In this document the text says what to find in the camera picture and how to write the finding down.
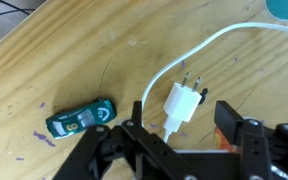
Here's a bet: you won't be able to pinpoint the white charger cable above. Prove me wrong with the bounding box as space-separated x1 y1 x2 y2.
140 21 288 144

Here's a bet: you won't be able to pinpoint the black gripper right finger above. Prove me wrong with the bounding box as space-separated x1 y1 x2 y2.
214 100 288 180

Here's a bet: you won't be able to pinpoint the orange card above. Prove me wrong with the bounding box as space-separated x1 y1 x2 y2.
213 127 240 153

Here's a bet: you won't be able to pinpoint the wooden table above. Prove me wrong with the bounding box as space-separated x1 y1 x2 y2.
0 0 288 180

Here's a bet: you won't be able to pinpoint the teal round sticker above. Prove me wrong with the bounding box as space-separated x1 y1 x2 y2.
265 0 288 22

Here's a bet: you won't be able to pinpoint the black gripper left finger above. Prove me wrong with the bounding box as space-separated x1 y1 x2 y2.
52 100 198 180

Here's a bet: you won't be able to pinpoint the white charger plug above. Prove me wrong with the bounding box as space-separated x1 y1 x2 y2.
162 71 203 134

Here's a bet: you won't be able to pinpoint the thin black floor cables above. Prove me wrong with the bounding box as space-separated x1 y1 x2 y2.
0 0 35 22

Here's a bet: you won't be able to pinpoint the green toy car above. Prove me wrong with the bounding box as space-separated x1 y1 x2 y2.
45 97 118 139

